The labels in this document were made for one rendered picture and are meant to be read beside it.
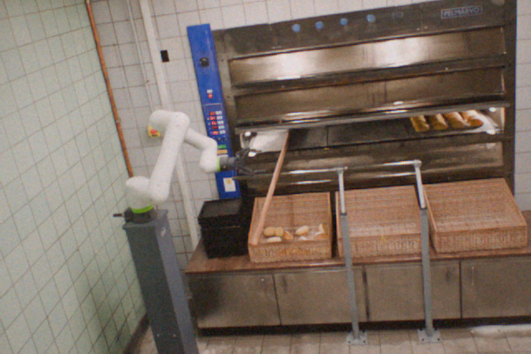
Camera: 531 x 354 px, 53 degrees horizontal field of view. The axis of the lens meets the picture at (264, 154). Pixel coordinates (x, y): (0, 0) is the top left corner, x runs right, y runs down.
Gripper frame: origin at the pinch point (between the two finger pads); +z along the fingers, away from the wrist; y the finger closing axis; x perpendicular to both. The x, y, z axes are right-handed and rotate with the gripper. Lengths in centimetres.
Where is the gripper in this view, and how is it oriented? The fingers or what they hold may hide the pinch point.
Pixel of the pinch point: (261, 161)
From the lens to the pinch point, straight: 326.3
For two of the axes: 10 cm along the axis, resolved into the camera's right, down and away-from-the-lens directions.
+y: 1.5, 9.3, 3.4
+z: 9.8, -0.9, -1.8
